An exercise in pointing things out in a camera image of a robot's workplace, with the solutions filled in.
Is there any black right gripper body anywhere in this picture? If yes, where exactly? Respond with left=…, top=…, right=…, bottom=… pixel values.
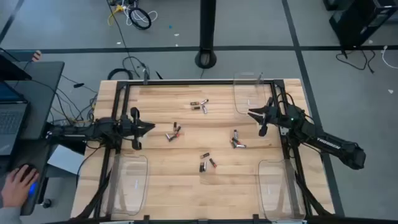
left=259, top=96, right=283, bottom=138

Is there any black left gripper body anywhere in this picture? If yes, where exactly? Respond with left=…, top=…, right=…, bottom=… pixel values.
left=120, top=107, right=143, bottom=151

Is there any clear plastic bin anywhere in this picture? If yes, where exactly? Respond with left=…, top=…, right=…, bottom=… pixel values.
left=257, top=159, right=307, bottom=222
left=233, top=71, right=267, bottom=115
left=107, top=153, right=149, bottom=217

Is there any person's forearm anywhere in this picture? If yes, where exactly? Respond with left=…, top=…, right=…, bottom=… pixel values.
left=0, top=205, right=23, bottom=224

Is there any white flat box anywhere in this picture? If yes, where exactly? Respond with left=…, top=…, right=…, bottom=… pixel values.
left=47, top=144, right=87, bottom=175

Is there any black side desk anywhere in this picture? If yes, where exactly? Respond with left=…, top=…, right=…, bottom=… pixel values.
left=0, top=60, right=65, bottom=217

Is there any black computer mouse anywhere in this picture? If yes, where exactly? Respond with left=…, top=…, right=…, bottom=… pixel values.
left=17, top=164, right=40, bottom=198

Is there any grey laptop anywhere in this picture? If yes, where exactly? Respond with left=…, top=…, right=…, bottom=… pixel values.
left=0, top=81, right=31, bottom=156

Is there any black equipment cabinet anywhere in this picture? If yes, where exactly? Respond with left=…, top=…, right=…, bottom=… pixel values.
left=328, top=0, right=398, bottom=50

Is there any person's hand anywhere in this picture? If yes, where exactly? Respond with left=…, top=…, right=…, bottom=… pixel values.
left=1, top=169, right=40, bottom=208

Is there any black angled screen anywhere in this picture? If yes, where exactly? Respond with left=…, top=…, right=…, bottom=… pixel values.
left=0, top=47, right=33, bottom=82

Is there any thick black cable loop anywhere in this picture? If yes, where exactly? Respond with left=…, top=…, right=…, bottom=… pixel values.
left=107, top=67, right=134, bottom=81

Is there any black aluminium table frame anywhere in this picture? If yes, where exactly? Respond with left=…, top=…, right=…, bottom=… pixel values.
left=73, top=79, right=333, bottom=224

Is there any thin black floor cable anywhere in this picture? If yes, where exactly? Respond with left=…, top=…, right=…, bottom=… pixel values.
left=335, top=49, right=376, bottom=75

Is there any black floor post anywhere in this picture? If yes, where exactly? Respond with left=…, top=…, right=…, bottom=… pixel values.
left=195, top=0, right=218, bottom=70

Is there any black coiled cable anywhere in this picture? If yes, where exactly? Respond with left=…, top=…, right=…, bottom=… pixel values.
left=128, top=6, right=153, bottom=31

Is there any white cable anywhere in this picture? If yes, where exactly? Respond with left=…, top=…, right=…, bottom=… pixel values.
left=381, top=45, right=398, bottom=70
left=123, top=2, right=159, bottom=26

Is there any yellow cable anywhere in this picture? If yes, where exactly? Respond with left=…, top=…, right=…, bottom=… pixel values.
left=107, top=4, right=125, bottom=26

